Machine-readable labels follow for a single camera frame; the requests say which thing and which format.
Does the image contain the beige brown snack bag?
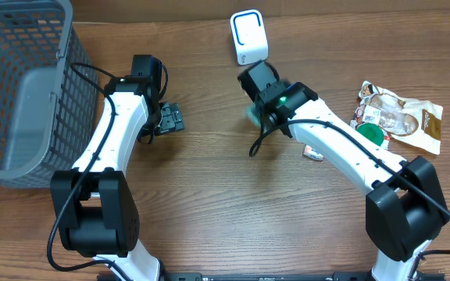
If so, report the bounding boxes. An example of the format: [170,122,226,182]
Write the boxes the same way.
[350,80,443,155]

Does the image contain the teal orange snack packet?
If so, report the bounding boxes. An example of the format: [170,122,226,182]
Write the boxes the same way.
[245,104,261,128]

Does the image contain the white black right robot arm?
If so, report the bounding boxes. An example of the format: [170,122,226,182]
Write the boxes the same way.
[237,61,449,280]

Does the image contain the red snack stick packet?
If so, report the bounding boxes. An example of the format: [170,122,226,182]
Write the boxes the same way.
[381,135,391,150]

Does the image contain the grey plastic mesh basket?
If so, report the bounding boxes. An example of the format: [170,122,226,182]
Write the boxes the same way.
[0,0,98,188]

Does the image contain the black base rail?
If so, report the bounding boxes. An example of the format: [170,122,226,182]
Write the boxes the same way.
[98,272,447,281]

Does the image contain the small orange white box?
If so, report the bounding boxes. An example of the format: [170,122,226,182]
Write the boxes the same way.
[302,144,323,162]

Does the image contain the white barcode scanner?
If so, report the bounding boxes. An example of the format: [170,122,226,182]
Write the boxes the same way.
[230,9,269,66]

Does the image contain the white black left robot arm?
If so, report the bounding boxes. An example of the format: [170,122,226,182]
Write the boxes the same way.
[46,55,184,281]

